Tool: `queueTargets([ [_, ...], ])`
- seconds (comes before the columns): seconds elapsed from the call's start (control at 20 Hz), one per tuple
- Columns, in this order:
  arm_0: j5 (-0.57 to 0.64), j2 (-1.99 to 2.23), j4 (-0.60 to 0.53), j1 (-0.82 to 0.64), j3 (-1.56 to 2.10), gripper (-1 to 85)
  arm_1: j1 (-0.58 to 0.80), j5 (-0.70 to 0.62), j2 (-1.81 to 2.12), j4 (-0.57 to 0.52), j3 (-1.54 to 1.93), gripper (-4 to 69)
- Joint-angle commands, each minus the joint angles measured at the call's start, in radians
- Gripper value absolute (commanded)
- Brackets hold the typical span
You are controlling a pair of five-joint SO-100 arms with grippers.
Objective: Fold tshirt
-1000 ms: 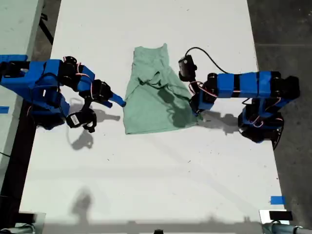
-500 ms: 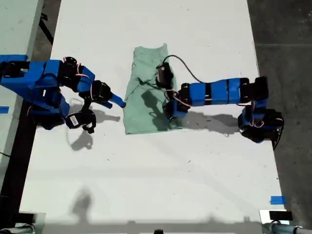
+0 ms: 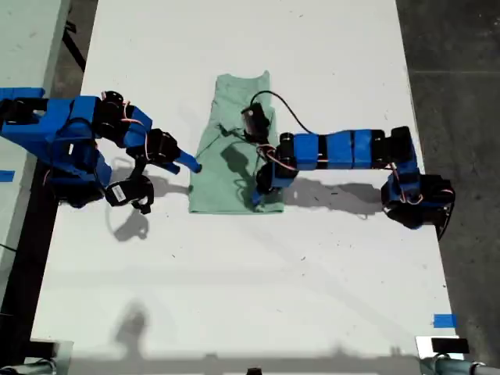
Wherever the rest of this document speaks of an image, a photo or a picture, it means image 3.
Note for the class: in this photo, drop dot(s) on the small black box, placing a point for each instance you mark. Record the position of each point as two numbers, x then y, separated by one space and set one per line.
449 345
43 348

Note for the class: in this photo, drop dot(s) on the pale side table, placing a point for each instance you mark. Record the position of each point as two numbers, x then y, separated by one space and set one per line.
23 47

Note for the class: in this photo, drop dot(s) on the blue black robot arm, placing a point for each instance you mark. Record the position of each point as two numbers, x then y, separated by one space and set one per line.
340 150
82 113

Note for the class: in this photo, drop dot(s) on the shiny metal plate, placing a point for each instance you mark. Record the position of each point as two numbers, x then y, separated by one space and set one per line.
423 347
64 355

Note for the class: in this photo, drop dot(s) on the grey clamp pipe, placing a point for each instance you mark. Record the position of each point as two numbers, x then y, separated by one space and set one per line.
27 368
457 367

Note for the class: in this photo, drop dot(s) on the black camera stalk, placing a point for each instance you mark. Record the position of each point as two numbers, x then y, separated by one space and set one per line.
138 170

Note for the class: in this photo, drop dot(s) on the black diagonal bar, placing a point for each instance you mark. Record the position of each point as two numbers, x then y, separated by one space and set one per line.
76 51

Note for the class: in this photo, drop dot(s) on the small black knob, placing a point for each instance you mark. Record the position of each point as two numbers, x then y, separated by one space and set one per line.
254 371

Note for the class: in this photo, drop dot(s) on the long blue tape strip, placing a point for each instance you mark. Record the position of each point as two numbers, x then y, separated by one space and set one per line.
23 93

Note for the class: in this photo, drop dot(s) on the short blue tape strip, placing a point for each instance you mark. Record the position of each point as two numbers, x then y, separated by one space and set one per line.
7 176
445 321

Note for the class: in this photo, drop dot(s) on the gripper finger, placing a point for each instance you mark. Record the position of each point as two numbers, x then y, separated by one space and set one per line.
256 198
190 162
175 168

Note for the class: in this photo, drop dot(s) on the pale green T-shirt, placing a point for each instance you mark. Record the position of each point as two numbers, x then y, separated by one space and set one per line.
218 183

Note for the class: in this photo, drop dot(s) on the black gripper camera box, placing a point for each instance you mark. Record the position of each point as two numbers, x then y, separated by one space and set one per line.
121 193
256 121

